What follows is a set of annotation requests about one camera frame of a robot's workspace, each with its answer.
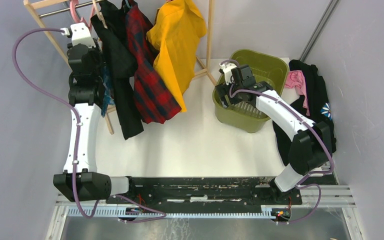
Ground yellow skirt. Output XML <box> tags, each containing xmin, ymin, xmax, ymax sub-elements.
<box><xmin>146</xmin><ymin>0</ymin><xmax>207</xmax><ymax>113</ymax></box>

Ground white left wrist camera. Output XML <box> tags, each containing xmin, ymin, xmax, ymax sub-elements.
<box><xmin>60</xmin><ymin>22</ymin><xmax>96</xmax><ymax>48</ymax></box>

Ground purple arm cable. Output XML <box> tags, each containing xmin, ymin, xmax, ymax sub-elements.
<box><xmin>12</xmin><ymin>27</ymin><xmax>100</xmax><ymax>220</ymax></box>
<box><xmin>219</xmin><ymin>58</ymin><xmax>335</xmax><ymax>225</ymax></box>

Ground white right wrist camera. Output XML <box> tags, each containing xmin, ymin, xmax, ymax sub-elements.
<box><xmin>219</xmin><ymin>62</ymin><xmax>237</xmax><ymax>85</ymax></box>

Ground olive green plastic basket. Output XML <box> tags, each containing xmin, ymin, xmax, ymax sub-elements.
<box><xmin>212</xmin><ymin>49</ymin><xmax>289</xmax><ymax>133</ymax></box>

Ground white cable duct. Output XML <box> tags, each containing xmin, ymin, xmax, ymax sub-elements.
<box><xmin>66</xmin><ymin>205</ymin><xmax>274</xmax><ymax>220</ymax></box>

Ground metal rack rod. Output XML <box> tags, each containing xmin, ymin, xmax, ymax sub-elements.
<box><xmin>38</xmin><ymin>1</ymin><xmax>93</xmax><ymax>19</ymax></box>

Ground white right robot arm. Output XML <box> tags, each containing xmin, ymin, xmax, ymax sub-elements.
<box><xmin>215</xmin><ymin>60</ymin><xmax>334</xmax><ymax>204</ymax></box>

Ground black garment with flower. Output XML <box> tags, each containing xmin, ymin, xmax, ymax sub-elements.
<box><xmin>288</xmin><ymin>59</ymin><xmax>337</xmax><ymax>153</ymax></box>

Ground red plaid skirt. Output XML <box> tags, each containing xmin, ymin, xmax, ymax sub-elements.
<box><xmin>122</xmin><ymin>0</ymin><xmax>182</xmax><ymax>124</ymax></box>

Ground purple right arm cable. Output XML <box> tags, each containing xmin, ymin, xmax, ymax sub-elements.
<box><xmin>219</xmin><ymin>58</ymin><xmax>335</xmax><ymax>225</ymax></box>

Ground blue floral skirt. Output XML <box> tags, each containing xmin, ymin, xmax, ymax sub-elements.
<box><xmin>100</xmin><ymin>64</ymin><xmax>115</xmax><ymax>117</ymax></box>

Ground black skirt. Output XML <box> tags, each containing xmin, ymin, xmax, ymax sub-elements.
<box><xmin>90</xmin><ymin>0</ymin><xmax>144</xmax><ymax>140</ymax></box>

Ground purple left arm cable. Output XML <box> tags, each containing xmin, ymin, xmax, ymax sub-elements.
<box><xmin>12</xmin><ymin>27</ymin><xmax>100</xmax><ymax>220</ymax></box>

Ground pink garment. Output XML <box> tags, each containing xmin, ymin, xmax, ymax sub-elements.
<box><xmin>284</xmin><ymin>70</ymin><xmax>310</xmax><ymax>116</ymax></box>

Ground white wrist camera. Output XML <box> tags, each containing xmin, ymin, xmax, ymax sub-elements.
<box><xmin>60</xmin><ymin>22</ymin><xmax>96</xmax><ymax>48</ymax></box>
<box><xmin>219</xmin><ymin>62</ymin><xmax>237</xmax><ymax>85</ymax></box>

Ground pink plastic hanger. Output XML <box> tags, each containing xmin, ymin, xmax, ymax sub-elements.
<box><xmin>69</xmin><ymin>0</ymin><xmax>96</xmax><ymax>30</ymax></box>

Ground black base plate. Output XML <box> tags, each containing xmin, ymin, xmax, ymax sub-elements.
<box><xmin>123</xmin><ymin>176</ymin><xmax>303</xmax><ymax>214</ymax></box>

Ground wooden clothes rack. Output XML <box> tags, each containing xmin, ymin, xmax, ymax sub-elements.
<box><xmin>23</xmin><ymin>0</ymin><xmax>216</xmax><ymax>135</ymax></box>

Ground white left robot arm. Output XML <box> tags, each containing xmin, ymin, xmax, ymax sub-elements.
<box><xmin>53</xmin><ymin>39</ymin><xmax>138</xmax><ymax>204</ymax></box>

